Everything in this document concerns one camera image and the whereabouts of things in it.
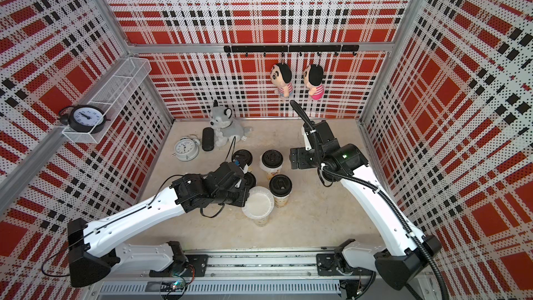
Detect black cup lid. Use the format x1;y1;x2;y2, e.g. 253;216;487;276
269;174;293;198
232;149;253;168
244;172;257;190
261;149;283;169

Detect paper cup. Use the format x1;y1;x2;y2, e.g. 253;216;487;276
251;213;270;226
274;195;290;208
265;168;281;181

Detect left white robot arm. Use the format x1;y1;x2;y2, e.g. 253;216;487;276
67;161;250;288

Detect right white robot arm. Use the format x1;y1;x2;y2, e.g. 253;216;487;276
290;101;450;299

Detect hanging doll blue shorts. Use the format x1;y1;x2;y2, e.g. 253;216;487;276
270;63;294;98

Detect hanging doll pink dress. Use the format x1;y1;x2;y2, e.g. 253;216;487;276
303;64;325;101

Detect white alarm clock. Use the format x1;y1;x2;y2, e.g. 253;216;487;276
172;135;201;162

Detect black glasses case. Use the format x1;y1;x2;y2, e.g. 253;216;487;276
201;127;215;152

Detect grey husky plush toy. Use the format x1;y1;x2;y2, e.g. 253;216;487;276
210;100;253;147

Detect black hook rail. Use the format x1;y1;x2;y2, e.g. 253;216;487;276
223;44;360;55

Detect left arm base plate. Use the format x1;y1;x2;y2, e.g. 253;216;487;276
149;254;209;278

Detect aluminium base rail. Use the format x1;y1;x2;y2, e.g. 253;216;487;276
82;249;438;300

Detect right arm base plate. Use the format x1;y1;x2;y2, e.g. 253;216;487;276
316;253;373;276

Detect white wire basket shelf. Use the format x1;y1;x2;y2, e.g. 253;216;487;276
62;57;151;144

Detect black wall clock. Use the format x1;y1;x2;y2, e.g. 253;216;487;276
58;105;108;134

